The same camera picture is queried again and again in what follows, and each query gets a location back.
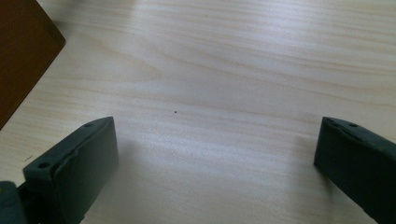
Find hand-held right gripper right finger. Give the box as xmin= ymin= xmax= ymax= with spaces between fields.
xmin=313 ymin=116 xmax=396 ymax=224

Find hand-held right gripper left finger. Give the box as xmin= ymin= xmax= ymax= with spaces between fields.
xmin=22 ymin=116 xmax=120 ymax=224

